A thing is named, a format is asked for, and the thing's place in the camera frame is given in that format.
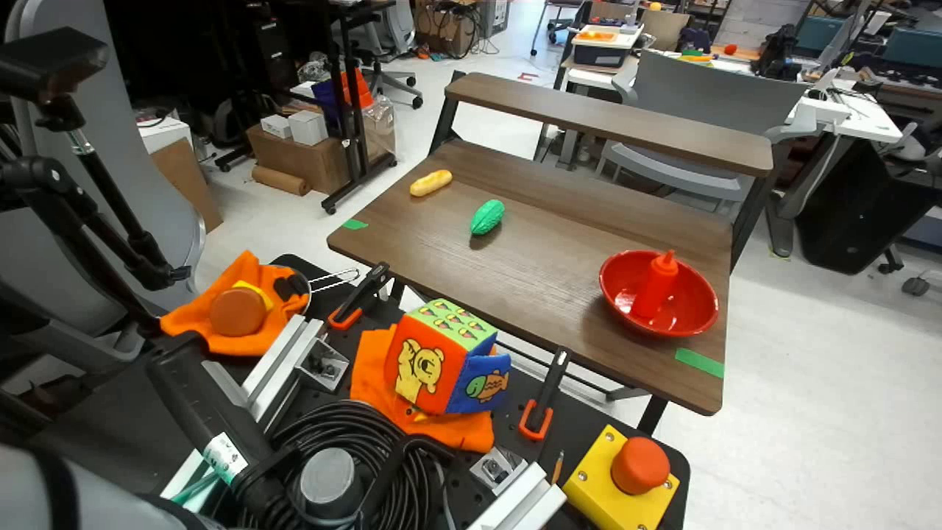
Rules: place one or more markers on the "green bumpy toy gourd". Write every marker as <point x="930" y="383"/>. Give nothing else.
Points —
<point x="486" y="220"/>

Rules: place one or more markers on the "yellow toy corn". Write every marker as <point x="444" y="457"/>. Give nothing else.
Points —
<point x="432" y="183"/>

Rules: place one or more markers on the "colourful soft toy cube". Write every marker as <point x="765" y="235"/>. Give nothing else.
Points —
<point x="445" y="360"/>

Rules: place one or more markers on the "green tape strip left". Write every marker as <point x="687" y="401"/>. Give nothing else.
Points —
<point x="355" y="226"/>

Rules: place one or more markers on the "green tape strip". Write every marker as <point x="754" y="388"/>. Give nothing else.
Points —
<point x="700" y="363"/>
<point x="355" y="226"/>

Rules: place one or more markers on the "orange cloth under cube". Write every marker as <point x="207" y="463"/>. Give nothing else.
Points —
<point x="370" y="383"/>

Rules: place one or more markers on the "orange black clamp left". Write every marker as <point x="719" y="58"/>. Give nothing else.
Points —
<point x="353" y="307"/>

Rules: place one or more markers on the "orange black clamp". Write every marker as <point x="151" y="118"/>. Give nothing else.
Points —
<point x="353" y="307"/>
<point x="538" y="414"/>

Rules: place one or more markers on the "orange black clamp right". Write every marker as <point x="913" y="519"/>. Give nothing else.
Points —
<point x="538" y="414"/>

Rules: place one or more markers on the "cardboard box on floor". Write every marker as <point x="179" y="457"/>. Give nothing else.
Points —
<point x="300" y="142"/>

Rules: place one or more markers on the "red plastic bottle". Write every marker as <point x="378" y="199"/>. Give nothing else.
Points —
<point x="656" y="286"/>

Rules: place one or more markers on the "red plastic bowl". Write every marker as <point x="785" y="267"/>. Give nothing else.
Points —
<point x="690" y="311"/>

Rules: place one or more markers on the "wooden raised shelf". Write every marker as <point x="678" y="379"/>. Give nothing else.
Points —
<point x="682" y="137"/>

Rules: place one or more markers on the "orange cloth at left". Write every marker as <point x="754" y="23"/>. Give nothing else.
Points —
<point x="280" y="291"/>

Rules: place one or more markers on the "orange round disc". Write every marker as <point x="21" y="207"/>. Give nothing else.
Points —
<point x="238" y="314"/>

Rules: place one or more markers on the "green tape strip right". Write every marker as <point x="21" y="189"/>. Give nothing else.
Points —
<point x="700" y="363"/>

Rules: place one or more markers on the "yellow box red button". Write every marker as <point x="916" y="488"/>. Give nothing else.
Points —
<point x="623" y="480"/>

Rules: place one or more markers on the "grey office chair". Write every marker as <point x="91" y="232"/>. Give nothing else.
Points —
<point x="709" y="99"/>

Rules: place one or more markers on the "aluminium extrusion rail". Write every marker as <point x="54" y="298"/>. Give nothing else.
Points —
<point x="258" y="392"/>

